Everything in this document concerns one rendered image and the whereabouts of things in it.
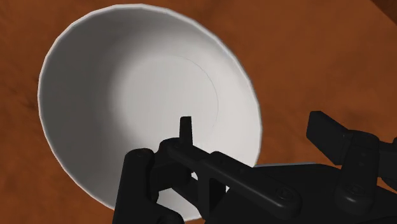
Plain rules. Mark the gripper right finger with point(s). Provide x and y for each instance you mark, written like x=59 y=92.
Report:
x=353 y=149

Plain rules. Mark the white bowl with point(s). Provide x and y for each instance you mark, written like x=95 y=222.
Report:
x=130 y=93

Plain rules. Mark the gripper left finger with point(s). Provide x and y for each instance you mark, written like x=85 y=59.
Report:
x=186 y=161

